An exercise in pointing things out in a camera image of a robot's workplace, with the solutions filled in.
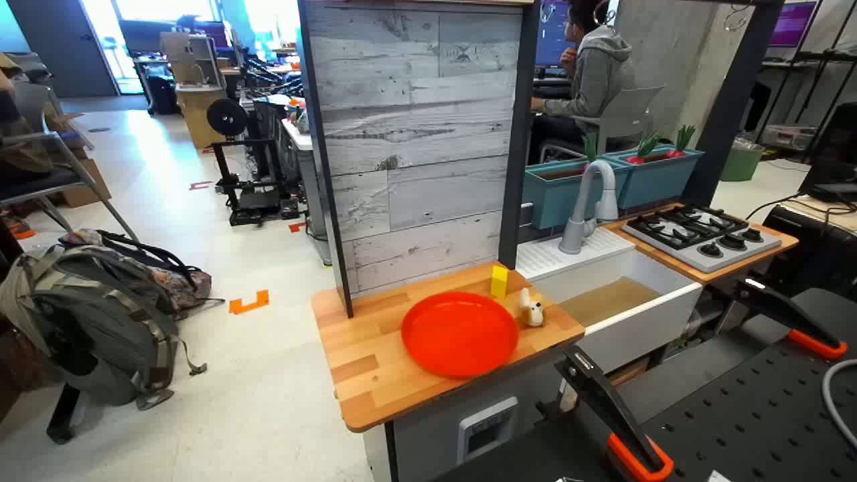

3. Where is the black perforated table board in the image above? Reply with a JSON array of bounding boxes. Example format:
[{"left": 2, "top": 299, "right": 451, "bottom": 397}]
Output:
[{"left": 436, "top": 283, "right": 857, "bottom": 482}]

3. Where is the black machine on stand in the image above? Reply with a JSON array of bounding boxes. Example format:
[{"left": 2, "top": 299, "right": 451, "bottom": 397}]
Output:
[{"left": 207, "top": 90, "right": 304, "bottom": 227}]

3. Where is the white toy kitchen sink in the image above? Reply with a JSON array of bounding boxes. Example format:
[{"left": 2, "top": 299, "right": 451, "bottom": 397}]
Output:
[{"left": 515, "top": 225, "right": 705, "bottom": 374}]

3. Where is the grey wood panel backboard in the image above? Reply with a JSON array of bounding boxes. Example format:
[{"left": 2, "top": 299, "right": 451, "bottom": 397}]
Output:
[{"left": 304, "top": 3, "right": 531, "bottom": 302}]

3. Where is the wooden cabinet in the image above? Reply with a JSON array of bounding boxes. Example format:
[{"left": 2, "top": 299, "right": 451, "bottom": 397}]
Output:
[{"left": 174, "top": 83, "right": 237, "bottom": 153}]

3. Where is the small white brown toy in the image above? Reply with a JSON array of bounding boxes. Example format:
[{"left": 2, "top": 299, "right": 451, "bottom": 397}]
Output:
[{"left": 516, "top": 287, "right": 550, "bottom": 328}]

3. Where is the black clamp orange handle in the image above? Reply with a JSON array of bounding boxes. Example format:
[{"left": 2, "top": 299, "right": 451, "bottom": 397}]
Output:
[
  {"left": 554, "top": 346, "right": 678, "bottom": 482},
  {"left": 731, "top": 275, "right": 853, "bottom": 365}
]

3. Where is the seated person grey hoodie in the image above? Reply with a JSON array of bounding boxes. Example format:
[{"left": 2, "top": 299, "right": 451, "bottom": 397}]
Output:
[{"left": 531, "top": 0, "right": 638, "bottom": 164}]

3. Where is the grey toy tap faucet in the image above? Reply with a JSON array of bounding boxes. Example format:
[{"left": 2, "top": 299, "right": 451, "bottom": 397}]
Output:
[{"left": 557, "top": 158, "right": 621, "bottom": 256}]

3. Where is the grey folding chair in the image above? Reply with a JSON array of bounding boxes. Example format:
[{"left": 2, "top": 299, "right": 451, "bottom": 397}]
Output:
[{"left": 0, "top": 83, "right": 143, "bottom": 243}]

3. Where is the orange plastic plate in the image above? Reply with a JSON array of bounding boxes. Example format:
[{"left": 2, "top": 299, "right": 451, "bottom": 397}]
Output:
[{"left": 399, "top": 288, "right": 522, "bottom": 379}]

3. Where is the wooden countertop under plate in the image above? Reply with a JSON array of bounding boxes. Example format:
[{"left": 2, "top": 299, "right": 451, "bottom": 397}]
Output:
[{"left": 312, "top": 263, "right": 586, "bottom": 434}]

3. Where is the teal planter box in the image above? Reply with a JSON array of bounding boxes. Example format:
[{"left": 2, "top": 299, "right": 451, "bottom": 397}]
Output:
[
  {"left": 522, "top": 158, "right": 628, "bottom": 233},
  {"left": 620, "top": 145, "right": 708, "bottom": 211}
]

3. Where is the small yellow block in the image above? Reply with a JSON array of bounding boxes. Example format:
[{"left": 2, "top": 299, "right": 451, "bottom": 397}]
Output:
[{"left": 488, "top": 263, "right": 511, "bottom": 302}]

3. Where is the grey black backpack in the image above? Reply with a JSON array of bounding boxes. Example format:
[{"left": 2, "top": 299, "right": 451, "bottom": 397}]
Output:
[{"left": 0, "top": 227, "right": 215, "bottom": 410}]

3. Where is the wooden countertop around stove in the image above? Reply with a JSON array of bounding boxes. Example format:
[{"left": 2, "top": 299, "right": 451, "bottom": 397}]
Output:
[{"left": 605, "top": 200, "right": 802, "bottom": 287}]

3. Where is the grey mesh chair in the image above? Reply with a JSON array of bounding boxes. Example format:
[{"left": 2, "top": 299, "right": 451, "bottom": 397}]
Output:
[{"left": 538, "top": 86, "right": 664, "bottom": 158}]

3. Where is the green bin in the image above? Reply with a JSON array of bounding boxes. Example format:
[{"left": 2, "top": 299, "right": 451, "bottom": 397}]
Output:
[{"left": 717, "top": 137, "right": 764, "bottom": 185}]

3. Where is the black kitchen frame post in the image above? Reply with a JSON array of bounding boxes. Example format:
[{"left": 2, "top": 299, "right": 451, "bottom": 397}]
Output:
[
  {"left": 495, "top": 0, "right": 545, "bottom": 269},
  {"left": 684, "top": 0, "right": 786, "bottom": 208},
  {"left": 295, "top": 0, "right": 356, "bottom": 319}
]

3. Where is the grey cable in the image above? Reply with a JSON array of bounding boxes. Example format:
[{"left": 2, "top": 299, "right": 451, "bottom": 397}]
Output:
[{"left": 819, "top": 356, "right": 857, "bottom": 449}]

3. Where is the grey toy stove top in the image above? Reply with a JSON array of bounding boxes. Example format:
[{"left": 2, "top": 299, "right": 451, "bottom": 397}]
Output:
[{"left": 621, "top": 204, "right": 783, "bottom": 275}]

